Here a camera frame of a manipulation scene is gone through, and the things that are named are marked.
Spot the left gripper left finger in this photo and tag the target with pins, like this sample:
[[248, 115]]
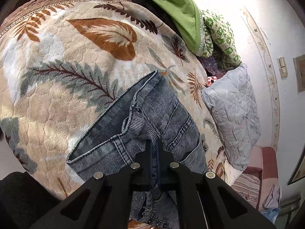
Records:
[[104, 201]]

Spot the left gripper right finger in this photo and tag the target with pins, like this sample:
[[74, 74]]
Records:
[[204, 200]]

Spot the grey-blue denim jeans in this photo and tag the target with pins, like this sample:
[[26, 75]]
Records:
[[148, 110]]

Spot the striped pink sofa cushion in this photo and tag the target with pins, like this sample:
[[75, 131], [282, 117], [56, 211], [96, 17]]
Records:
[[248, 187]]

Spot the pink red sofa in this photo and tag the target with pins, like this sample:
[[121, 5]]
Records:
[[263, 164]]

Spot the grey quilted pillow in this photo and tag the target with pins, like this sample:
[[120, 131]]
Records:
[[232, 104]]

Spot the dark purple cloth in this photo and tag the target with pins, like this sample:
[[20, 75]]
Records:
[[211, 67]]

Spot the leaf pattern fleece blanket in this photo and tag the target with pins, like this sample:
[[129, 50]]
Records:
[[63, 63]]

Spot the green patterned quilt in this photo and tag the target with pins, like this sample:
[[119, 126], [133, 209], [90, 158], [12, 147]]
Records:
[[201, 30]]

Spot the beige wall switch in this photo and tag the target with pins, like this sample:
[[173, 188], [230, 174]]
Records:
[[282, 67]]

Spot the framed wall picture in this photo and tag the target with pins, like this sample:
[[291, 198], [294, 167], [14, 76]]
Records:
[[299, 63]]

